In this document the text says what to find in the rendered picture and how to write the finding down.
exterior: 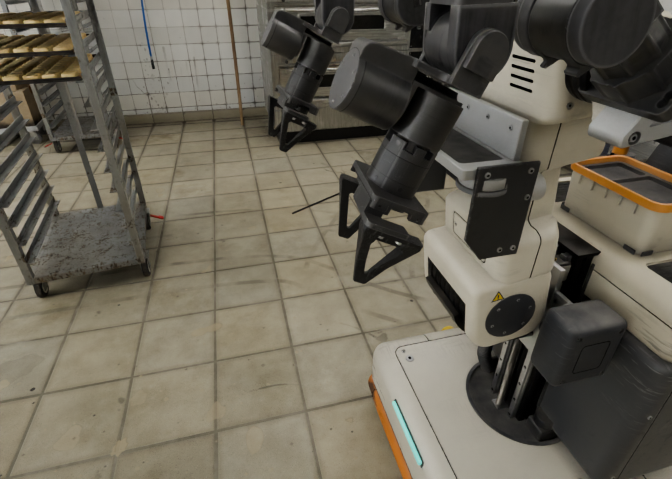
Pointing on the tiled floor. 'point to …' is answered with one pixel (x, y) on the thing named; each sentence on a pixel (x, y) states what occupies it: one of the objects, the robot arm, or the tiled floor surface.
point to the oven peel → (233, 48)
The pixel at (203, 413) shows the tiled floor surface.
